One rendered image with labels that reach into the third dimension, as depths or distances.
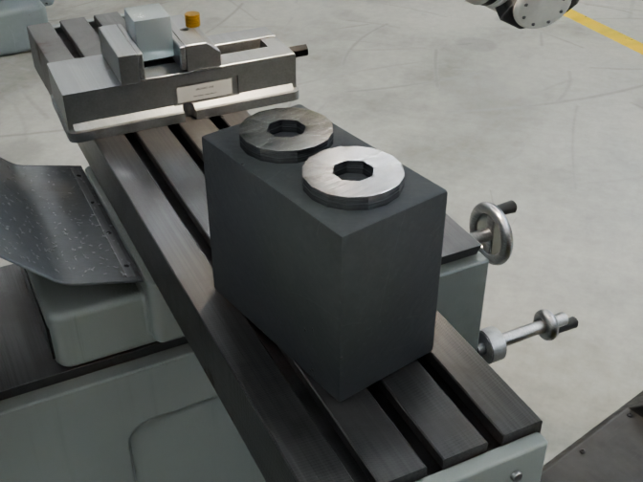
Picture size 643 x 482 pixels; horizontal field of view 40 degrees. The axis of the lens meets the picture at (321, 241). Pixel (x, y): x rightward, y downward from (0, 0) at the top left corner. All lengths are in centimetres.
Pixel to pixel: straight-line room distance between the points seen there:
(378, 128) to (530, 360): 131
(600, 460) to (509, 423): 48
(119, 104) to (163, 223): 26
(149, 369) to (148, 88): 39
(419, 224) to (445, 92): 287
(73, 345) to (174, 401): 18
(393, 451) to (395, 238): 19
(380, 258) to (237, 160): 17
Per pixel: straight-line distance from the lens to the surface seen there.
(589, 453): 130
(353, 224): 72
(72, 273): 111
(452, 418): 82
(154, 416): 128
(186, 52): 128
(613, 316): 252
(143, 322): 118
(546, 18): 124
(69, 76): 132
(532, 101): 361
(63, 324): 115
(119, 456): 131
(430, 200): 76
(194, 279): 98
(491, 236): 160
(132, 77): 127
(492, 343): 152
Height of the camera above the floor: 152
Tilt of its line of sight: 35 degrees down
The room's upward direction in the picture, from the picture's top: straight up
